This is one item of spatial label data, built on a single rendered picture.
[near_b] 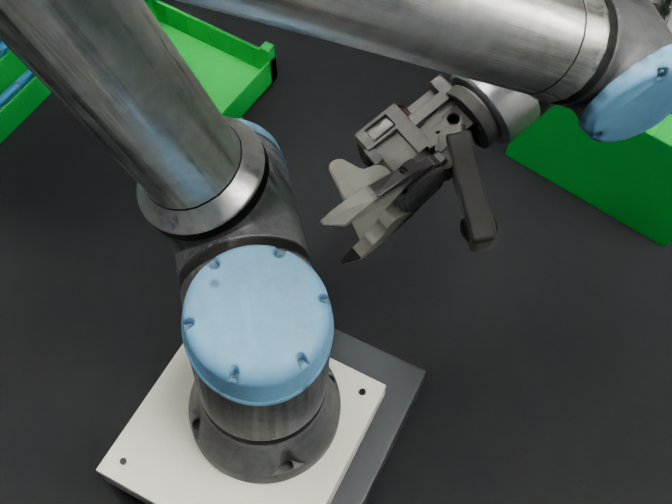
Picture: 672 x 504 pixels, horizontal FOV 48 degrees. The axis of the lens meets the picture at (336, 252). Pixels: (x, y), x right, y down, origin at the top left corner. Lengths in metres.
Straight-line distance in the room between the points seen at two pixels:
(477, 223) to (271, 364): 0.24
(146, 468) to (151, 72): 0.51
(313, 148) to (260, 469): 0.61
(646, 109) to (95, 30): 0.43
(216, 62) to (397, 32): 1.00
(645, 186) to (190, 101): 0.75
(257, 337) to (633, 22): 0.42
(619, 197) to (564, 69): 0.72
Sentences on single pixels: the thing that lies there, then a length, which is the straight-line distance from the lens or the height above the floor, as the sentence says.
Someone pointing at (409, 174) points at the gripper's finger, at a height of 0.47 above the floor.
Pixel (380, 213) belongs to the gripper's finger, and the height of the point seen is 0.36.
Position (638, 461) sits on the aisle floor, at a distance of 1.15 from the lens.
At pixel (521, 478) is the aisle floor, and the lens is 1.10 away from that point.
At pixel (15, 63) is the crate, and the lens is 1.42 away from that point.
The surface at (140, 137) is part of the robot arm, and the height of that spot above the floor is 0.51.
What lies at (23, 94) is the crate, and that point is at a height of 0.05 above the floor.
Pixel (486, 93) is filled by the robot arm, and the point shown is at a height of 0.49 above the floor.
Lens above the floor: 1.04
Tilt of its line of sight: 59 degrees down
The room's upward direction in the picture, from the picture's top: straight up
